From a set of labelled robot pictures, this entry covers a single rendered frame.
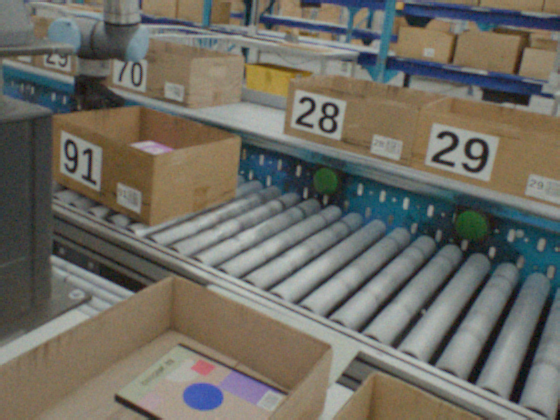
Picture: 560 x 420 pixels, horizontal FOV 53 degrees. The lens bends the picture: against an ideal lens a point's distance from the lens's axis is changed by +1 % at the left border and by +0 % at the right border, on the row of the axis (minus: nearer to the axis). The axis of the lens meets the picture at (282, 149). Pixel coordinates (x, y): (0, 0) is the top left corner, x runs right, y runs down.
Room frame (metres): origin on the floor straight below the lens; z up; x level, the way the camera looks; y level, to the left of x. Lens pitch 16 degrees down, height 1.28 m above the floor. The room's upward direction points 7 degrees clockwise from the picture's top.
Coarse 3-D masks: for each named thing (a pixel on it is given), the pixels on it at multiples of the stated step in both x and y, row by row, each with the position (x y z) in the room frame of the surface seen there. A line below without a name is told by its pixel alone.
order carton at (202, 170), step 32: (64, 128) 1.33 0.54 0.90; (96, 128) 1.47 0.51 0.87; (128, 128) 1.56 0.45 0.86; (160, 128) 1.55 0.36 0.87; (192, 128) 1.48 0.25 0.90; (128, 160) 1.19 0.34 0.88; (160, 160) 1.15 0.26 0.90; (192, 160) 1.23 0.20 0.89; (224, 160) 1.33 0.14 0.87; (96, 192) 1.25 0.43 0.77; (160, 192) 1.16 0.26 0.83; (192, 192) 1.24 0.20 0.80; (224, 192) 1.34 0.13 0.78
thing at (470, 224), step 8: (464, 216) 1.23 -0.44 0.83; (472, 216) 1.22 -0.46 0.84; (480, 216) 1.22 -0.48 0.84; (456, 224) 1.24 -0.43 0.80; (464, 224) 1.23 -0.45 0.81; (472, 224) 1.22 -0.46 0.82; (480, 224) 1.21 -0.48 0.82; (464, 232) 1.22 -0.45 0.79; (472, 232) 1.21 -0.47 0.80; (480, 232) 1.21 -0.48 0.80; (472, 240) 1.22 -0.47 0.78
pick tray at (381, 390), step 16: (368, 384) 0.58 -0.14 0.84; (384, 384) 0.59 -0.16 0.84; (400, 384) 0.58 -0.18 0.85; (352, 400) 0.54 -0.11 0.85; (368, 400) 0.59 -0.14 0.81; (384, 400) 0.58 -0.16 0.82; (400, 400) 0.58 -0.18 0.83; (416, 400) 0.57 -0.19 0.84; (432, 400) 0.56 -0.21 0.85; (336, 416) 0.51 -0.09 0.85; (352, 416) 0.55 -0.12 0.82; (368, 416) 0.59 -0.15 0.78; (384, 416) 0.58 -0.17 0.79; (400, 416) 0.57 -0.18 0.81; (416, 416) 0.56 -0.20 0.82; (432, 416) 0.56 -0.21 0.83; (448, 416) 0.55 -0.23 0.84; (464, 416) 0.54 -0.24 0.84
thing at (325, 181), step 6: (318, 174) 1.43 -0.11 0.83; (324, 174) 1.42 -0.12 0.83; (330, 174) 1.41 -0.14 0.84; (318, 180) 1.43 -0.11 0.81; (324, 180) 1.42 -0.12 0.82; (330, 180) 1.41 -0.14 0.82; (336, 180) 1.41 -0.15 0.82; (318, 186) 1.43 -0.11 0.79; (324, 186) 1.42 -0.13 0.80; (330, 186) 1.41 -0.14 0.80; (336, 186) 1.41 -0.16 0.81; (324, 192) 1.42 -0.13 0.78; (330, 192) 1.41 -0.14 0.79
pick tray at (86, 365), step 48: (192, 288) 0.75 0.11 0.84; (96, 336) 0.64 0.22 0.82; (144, 336) 0.72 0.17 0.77; (192, 336) 0.74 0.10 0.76; (240, 336) 0.70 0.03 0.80; (288, 336) 0.67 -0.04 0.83; (0, 384) 0.52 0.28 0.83; (48, 384) 0.58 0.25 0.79; (96, 384) 0.62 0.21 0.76; (288, 384) 0.66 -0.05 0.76
